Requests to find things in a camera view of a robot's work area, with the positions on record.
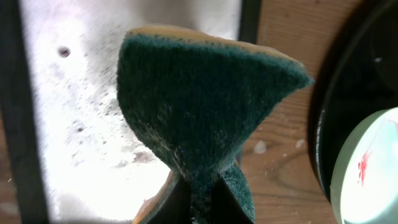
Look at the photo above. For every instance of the green and yellow sponge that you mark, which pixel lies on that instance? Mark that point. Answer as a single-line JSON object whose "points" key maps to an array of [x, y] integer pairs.
{"points": [[194, 99]]}

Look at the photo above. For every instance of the rectangular black soap tray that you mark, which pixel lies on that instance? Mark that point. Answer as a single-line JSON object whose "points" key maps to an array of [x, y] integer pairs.
{"points": [[92, 168]]}

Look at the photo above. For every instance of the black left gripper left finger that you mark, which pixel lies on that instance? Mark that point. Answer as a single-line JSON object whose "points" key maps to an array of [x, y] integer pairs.
{"points": [[176, 208]]}

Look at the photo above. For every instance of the light green plate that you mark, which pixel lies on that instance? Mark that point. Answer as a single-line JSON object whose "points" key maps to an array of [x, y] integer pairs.
{"points": [[363, 187]]}

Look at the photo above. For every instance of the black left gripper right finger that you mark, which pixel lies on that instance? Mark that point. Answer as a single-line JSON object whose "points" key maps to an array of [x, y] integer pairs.
{"points": [[226, 208]]}

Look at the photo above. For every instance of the round black tray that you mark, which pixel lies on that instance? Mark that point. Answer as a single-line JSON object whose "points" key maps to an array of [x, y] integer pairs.
{"points": [[357, 78]]}

